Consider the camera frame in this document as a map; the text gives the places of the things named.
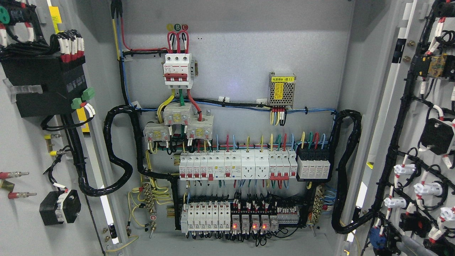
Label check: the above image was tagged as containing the black left cable conduit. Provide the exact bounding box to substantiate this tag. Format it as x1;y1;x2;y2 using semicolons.
76;105;178;197

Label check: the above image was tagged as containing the red white main breaker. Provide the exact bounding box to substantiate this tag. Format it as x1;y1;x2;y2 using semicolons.
163;53;194;90

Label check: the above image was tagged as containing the metal mesh power supply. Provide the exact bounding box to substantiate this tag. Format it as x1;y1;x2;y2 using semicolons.
268;72;297;107

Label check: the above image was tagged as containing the white sockets breaker row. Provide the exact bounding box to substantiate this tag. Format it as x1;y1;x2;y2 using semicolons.
179;149;298;181

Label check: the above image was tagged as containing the grey cabinet door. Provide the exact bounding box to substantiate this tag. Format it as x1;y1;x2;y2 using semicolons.
1;0;128;256
332;0;454;256

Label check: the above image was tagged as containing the black digital power meter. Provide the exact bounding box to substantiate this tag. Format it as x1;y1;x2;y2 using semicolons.
2;54;95;118

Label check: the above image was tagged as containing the grey current transformer cluster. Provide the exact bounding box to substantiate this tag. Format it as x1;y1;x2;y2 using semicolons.
143;102;214;143

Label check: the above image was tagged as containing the yellow terminal connector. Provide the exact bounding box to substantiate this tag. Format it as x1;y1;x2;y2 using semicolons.
44;133;70;157

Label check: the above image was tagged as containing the lower relay terminal row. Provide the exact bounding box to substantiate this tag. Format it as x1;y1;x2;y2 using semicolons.
180;199;300;238

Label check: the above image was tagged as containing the black white surge protector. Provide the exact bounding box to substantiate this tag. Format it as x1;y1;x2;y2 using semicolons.
297;146;331;182

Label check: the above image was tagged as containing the red terminal connector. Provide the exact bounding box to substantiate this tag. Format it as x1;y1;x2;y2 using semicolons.
0;171;37;199

